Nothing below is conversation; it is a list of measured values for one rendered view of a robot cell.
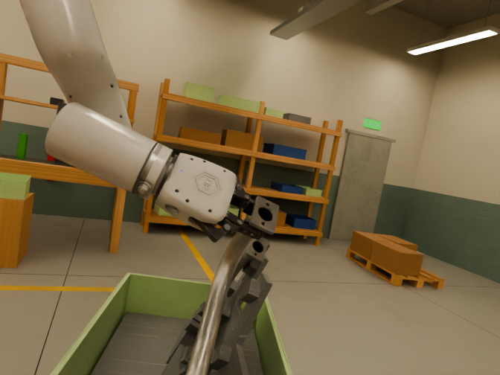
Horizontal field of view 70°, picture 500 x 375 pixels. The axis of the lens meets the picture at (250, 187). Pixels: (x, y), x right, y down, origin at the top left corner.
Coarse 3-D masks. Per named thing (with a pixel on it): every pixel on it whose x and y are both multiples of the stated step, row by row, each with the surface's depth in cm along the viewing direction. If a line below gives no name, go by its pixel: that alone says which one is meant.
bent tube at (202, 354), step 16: (256, 208) 54; (272, 208) 56; (256, 224) 53; (272, 224) 54; (240, 240) 59; (224, 256) 61; (240, 256) 61; (224, 272) 60; (224, 288) 59; (208, 304) 57; (224, 304) 58; (208, 320) 54; (208, 336) 53; (192, 352) 52; (208, 352) 51; (192, 368) 49; (208, 368) 51
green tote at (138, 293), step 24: (120, 288) 93; (144, 288) 104; (168, 288) 105; (192, 288) 105; (120, 312) 98; (144, 312) 105; (168, 312) 105; (192, 312) 106; (264, 312) 98; (96, 336) 77; (264, 336) 93; (72, 360) 63; (96, 360) 80; (264, 360) 89
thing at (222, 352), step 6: (192, 348) 61; (222, 348) 59; (228, 348) 60; (216, 354) 60; (222, 354) 59; (228, 354) 59; (216, 360) 59; (222, 360) 58; (228, 360) 58; (210, 366) 61; (216, 366) 60; (222, 366) 60
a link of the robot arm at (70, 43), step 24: (24, 0) 47; (48, 0) 46; (72, 0) 47; (48, 24) 46; (72, 24) 47; (96, 24) 50; (48, 48) 47; (72, 48) 47; (96, 48) 50; (72, 72) 50; (96, 72) 53; (72, 96) 55; (96, 96) 56; (120, 96) 59; (120, 120) 59
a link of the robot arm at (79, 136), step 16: (64, 112) 47; (80, 112) 48; (96, 112) 50; (64, 128) 46; (80, 128) 47; (96, 128) 48; (112, 128) 49; (128, 128) 51; (48, 144) 47; (64, 144) 47; (80, 144) 47; (96, 144) 47; (112, 144) 48; (128, 144) 48; (144, 144) 50; (64, 160) 49; (80, 160) 48; (96, 160) 48; (112, 160) 48; (128, 160) 48; (144, 160) 49; (96, 176) 51; (112, 176) 49; (128, 176) 49
